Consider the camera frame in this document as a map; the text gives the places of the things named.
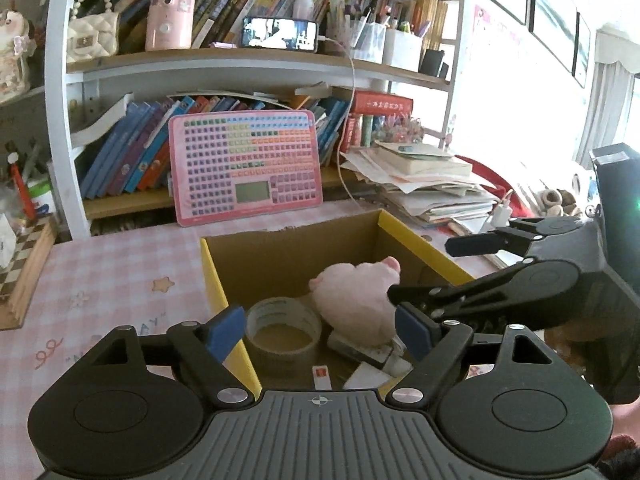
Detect row of blue books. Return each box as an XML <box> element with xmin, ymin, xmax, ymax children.
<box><xmin>80</xmin><ymin>94</ymin><xmax>353</xmax><ymax>201</ymax></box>

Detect white charging cable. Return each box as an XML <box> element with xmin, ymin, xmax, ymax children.
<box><xmin>317</xmin><ymin>35</ymin><xmax>368</xmax><ymax>206</ymax></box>

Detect white flat box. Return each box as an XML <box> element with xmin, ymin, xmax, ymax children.
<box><xmin>343</xmin><ymin>363</ymin><xmax>401</xmax><ymax>392</ymax></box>

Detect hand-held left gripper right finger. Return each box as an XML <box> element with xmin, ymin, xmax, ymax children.
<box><xmin>387</xmin><ymin>304</ymin><xmax>546</xmax><ymax>406</ymax></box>

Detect white wooden bookshelf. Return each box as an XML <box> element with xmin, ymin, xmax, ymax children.
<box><xmin>42</xmin><ymin>0</ymin><xmax>473</xmax><ymax>241</ymax></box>

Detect wooden chess box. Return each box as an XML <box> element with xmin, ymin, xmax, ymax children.
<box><xmin>0</xmin><ymin>215</ymin><xmax>60</xmax><ymax>331</ymax></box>

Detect white card red mark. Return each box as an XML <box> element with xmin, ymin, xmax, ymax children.
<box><xmin>311</xmin><ymin>364</ymin><xmax>334</xmax><ymax>392</ymax></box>

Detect doll figure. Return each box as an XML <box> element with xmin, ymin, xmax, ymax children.
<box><xmin>0</xmin><ymin>10</ymin><xmax>38</xmax><ymax>103</ymax></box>

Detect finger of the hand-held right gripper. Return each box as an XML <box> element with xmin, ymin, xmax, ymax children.
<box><xmin>387</xmin><ymin>259</ymin><xmax>531</xmax><ymax>333</ymax></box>
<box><xmin>445</xmin><ymin>216</ymin><xmax>583</xmax><ymax>261</ymax></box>

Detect yellow cardboard box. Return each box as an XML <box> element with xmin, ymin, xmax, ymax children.
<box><xmin>200</xmin><ymin>208</ymin><xmax>476</xmax><ymax>396</ymax></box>

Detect smartphone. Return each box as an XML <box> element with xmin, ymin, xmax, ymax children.
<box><xmin>242</xmin><ymin>16</ymin><xmax>319</xmax><ymax>53</ymax></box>

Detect pink plush toy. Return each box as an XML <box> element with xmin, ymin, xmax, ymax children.
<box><xmin>307</xmin><ymin>256</ymin><xmax>403</xmax><ymax>346</ymax></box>

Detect thick beige book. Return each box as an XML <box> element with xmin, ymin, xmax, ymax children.
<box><xmin>375</xmin><ymin>141</ymin><xmax>473</xmax><ymax>177</ymax></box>

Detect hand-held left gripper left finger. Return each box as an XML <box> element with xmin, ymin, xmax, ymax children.
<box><xmin>95</xmin><ymin>304</ymin><xmax>253</xmax><ymax>408</ymax></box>

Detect white charger plug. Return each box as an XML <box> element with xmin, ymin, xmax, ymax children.
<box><xmin>487</xmin><ymin>200</ymin><xmax>511</xmax><ymax>226</ymax></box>

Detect clear tape roll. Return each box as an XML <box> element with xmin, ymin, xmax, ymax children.
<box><xmin>245</xmin><ymin>296</ymin><xmax>323</xmax><ymax>378</ymax></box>

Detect row of tan books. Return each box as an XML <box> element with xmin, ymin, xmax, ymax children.
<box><xmin>412</xmin><ymin>0</ymin><xmax>451</xmax><ymax>56</ymax></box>

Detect red plastic object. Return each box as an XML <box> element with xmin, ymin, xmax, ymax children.
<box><xmin>450</xmin><ymin>155</ymin><xmax>531</xmax><ymax>216</ymax></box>

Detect white curtain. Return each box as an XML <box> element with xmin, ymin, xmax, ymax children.
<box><xmin>575</xmin><ymin>25</ymin><xmax>640</xmax><ymax>171</ymax></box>

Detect red box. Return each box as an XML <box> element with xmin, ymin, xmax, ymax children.
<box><xmin>350</xmin><ymin>91</ymin><xmax>415</xmax><ymax>116</ymax></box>

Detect person's right forearm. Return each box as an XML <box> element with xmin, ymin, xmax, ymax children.
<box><xmin>597</xmin><ymin>400</ymin><xmax>640</xmax><ymax>480</ymax></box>

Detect clear pen holder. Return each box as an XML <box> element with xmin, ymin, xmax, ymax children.
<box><xmin>327</xmin><ymin>22</ymin><xmax>386</xmax><ymax>63</ymax></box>

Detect pink learning tablet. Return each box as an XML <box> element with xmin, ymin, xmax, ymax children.
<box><xmin>168</xmin><ymin>110</ymin><xmax>324</xmax><ymax>227</ymax></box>

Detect white pen holder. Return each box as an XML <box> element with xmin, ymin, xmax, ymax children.
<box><xmin>382</xmin><ymin>27</ymin><xmax>423</xmax><ymax>72</ymax></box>

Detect pink cylindrical device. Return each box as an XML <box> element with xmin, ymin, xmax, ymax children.
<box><xmin>145</xmin><ymin>0</ymin><xmax>201</xmax><ymax>51</ymax></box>

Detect cream quilted handbag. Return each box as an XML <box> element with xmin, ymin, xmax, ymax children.
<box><xmin>67</xmin><ymin>0</ymin><xmax>121</xmax><ymax>58</ymax></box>

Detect small grey pink container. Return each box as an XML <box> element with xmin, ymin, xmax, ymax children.
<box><xmin>327</xmin><ymin>331</ymin><xmax>397</xmax><ymax>368</ymax></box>

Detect beige plush slippers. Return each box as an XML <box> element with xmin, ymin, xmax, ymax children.
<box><xmin>532</xmin><ymin>187</ymin><xmax>583</xmax><ymax>218</ymax></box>

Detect black box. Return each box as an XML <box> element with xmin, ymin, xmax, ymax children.
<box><xmin>419</xmin><ymin>49</ymin><xmax>450</xmax><ymax>78</ymax></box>

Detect stack of papers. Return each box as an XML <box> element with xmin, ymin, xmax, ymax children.
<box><xmin>342</xmin><ymin>140</ymin><xmax>501</xmax><ymax>226</ymax></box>

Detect green white box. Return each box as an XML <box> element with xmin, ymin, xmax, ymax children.
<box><xmin>27</xmin><ymin>178</ymin><xmax>58</xmax><ymax>217</ymax></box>

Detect pink glittery ornament cluster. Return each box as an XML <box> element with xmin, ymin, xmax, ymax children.
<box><xmin>375</xmin><ymin>112</ymin><xmax>426</xmax><ymax>143</ymax></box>

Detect small black picture frame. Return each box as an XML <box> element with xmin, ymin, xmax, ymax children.
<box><xmin>575</xmin><ymin>12</ymin><xmax>592</xmax><ymax>88</ymax></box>

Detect bunch of pens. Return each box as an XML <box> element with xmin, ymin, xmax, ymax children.
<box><xmin>327</xmin><ymin>0</ymin><xmax>431</xmax><ymax>36</ymax></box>

